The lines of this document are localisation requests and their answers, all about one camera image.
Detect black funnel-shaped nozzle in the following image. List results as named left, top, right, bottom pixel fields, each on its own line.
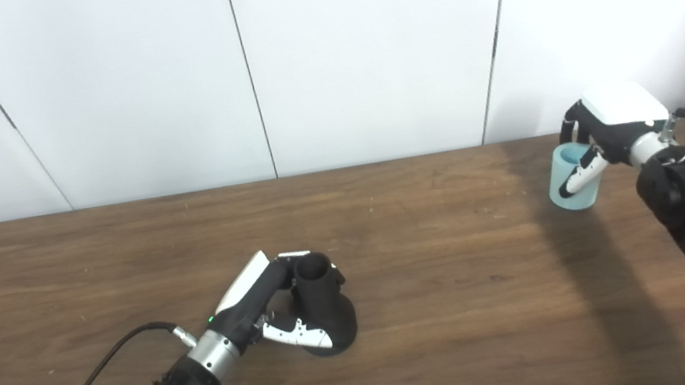
left=284, top=248, right=362, bottom=361

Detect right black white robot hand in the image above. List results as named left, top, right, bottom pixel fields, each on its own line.
left=543, top=73, right=681, bottom=200

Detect light blue cylinder cup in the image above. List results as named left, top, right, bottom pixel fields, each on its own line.
left=542, top=138, right=610, bottom=215

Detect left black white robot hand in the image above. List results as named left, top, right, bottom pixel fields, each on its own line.
left=197, top=239, right=356, bottom=367

